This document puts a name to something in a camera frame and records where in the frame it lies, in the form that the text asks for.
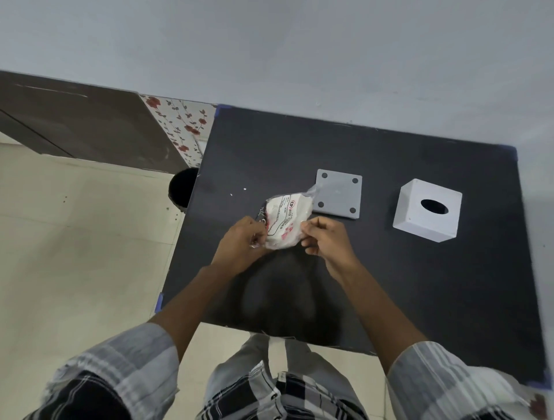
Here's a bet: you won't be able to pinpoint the person's right hand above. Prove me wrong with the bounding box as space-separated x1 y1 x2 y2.
300 216 362 284

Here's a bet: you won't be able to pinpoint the person's left hand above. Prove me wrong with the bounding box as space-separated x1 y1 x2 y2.
211 216 269 275

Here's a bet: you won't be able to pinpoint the clear plastic packet white contents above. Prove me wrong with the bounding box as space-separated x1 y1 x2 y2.
250 184 324 252

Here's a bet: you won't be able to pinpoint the person's left forearm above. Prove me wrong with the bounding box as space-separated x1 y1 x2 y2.
148 262 243 363

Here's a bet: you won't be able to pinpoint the person's right forearm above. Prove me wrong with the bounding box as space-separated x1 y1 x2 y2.
324 265 429 376

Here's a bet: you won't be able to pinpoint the grey square plate with holes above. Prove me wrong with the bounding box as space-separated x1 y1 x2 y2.
311 169 363 220

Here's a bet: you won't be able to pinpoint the black round bin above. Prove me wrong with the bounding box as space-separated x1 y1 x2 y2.
168 168 199 213

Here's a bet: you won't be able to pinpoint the white box with oval hole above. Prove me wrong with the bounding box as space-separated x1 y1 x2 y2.
392 178 463 244

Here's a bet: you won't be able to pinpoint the red floral patterned panel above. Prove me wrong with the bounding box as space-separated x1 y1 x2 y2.
139 94 218 168

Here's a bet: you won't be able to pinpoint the grey checked shirt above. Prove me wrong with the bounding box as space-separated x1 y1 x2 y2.
24 322 554 420

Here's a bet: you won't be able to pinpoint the dark brown wooden cabinet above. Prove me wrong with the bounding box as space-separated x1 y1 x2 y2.
0 70 189 175

